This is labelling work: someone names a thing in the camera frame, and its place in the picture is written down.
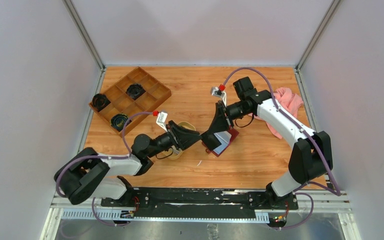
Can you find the black round part left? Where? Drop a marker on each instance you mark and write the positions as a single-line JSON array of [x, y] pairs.
[[100, 101]]

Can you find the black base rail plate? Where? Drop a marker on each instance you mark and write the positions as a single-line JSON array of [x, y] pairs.
[[200, 203]]

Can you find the black round part lower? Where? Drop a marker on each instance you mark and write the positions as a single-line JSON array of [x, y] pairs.
[[118, 121]]

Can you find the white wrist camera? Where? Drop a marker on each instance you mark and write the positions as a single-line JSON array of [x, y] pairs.
[[217, 92], [161, 120]]

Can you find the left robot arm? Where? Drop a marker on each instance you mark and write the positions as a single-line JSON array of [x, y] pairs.
[[96, 175]]

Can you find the black round part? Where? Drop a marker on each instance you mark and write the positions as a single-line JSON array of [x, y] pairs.
[[118, 121], [100, 101], [134, 91]]

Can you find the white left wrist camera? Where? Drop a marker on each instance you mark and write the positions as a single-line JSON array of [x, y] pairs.
[[161, 120]]

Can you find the pink cloth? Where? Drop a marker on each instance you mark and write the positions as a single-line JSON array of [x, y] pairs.
[[292, 102]]

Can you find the red leather card holder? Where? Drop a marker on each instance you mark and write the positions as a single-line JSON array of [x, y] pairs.
[[225, 138]]

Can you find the beige oval tray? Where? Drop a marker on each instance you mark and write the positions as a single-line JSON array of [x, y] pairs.
[[176, 153]]

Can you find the brown wooden divided tray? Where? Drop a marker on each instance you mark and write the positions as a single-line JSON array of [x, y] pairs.
[[116, 80]]

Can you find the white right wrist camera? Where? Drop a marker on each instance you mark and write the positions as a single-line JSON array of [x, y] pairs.
[[217, 92]]

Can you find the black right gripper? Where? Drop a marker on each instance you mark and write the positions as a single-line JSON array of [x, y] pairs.
[[220, 123]]

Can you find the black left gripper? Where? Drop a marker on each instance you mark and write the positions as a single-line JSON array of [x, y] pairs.
[[181, 138]]

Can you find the black round part upper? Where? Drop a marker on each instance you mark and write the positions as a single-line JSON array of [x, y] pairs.
[[134, 91]]

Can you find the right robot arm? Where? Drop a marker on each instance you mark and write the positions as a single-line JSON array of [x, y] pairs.
[[311, 155]]

